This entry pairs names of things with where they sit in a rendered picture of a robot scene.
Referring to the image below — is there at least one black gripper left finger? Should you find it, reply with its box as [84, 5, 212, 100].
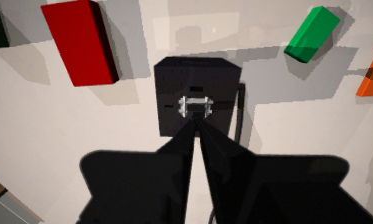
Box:
[79, 120, 195, 224]

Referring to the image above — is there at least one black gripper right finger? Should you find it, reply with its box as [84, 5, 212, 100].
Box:
[199, 120, 350, 224]

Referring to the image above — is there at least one green rectangular block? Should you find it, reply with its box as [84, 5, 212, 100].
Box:
[284, 6, 340, 63]

